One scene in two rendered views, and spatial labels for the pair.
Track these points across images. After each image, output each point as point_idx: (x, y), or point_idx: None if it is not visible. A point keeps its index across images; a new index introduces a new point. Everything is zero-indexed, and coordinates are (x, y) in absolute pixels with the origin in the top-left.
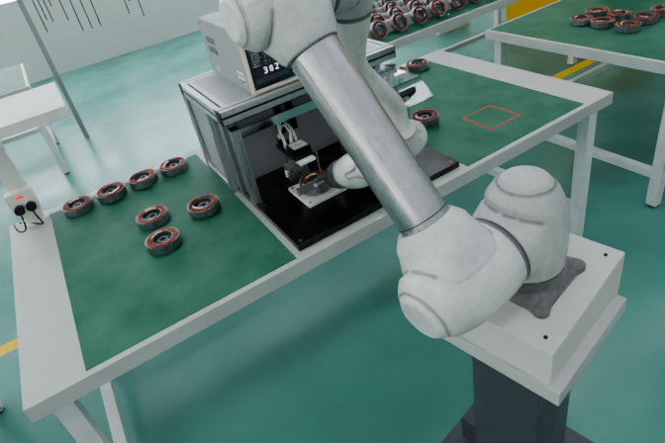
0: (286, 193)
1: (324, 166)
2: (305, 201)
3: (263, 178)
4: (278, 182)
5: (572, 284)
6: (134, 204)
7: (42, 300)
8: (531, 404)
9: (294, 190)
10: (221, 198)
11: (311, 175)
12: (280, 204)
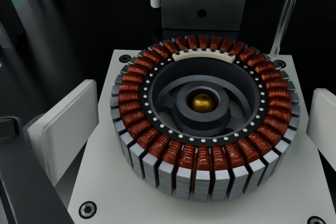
0: (99, 64)
1: (305, 32)
2: (81, 177)
3: None
4: (129, 7)
5: None
6: None
7: None
8: None
9: (117, 74)
10: None
11: (208, 56)
12: (29, 101)
